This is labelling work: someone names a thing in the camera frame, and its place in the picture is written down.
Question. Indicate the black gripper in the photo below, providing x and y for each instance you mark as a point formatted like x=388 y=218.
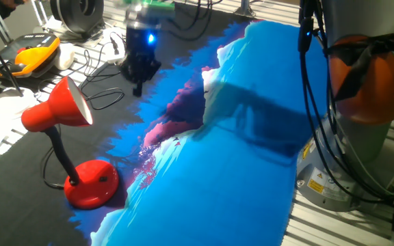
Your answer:
x=140 y=44

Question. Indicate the white power strip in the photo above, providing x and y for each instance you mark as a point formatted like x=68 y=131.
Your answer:
x=116 y=59

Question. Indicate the orange black teach pendant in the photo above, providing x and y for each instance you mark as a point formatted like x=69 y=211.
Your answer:
x=29 y=56

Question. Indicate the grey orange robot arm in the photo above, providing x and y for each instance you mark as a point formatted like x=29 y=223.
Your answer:
x=361 y=20

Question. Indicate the white roll object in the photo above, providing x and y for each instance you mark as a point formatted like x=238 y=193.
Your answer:
x=64 y=56

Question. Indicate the red desk lamp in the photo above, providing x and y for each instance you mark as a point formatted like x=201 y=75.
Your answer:
x=60 y=106

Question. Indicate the printed landscape table mat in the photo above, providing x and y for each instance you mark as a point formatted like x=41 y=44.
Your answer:
x=217 y=164

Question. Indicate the black round fan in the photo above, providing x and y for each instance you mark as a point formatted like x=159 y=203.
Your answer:
x=77 y=13

